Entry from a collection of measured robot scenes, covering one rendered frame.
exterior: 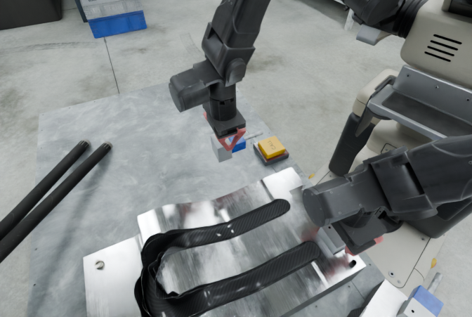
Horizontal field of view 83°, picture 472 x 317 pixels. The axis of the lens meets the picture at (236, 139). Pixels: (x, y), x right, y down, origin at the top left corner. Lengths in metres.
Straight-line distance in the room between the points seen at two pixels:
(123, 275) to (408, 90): 0.73
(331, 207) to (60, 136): 0.87
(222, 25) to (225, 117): 0.20
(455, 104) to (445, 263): 1.23
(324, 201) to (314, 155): 1.56
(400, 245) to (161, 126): 1.11
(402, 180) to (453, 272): 1.49
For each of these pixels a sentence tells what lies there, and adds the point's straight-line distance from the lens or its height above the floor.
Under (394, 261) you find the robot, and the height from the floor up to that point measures 0.28.
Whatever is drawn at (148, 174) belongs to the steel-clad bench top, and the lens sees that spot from 0.81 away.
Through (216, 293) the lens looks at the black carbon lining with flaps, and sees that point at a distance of 0.53.
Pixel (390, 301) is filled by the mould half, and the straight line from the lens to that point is 0.65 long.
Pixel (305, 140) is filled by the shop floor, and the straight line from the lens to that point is 2.02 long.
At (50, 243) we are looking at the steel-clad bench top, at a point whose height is 0.80.
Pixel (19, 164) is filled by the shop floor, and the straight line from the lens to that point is 2.32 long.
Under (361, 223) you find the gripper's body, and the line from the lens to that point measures 0.50.
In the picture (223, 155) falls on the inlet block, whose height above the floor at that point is 0.93.
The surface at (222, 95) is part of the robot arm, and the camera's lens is 0.52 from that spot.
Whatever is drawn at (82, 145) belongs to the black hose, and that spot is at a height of 0.83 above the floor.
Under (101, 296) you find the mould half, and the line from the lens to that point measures 0.63.
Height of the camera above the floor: 1.42
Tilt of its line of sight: 47 degrees down
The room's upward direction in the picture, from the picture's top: straight up
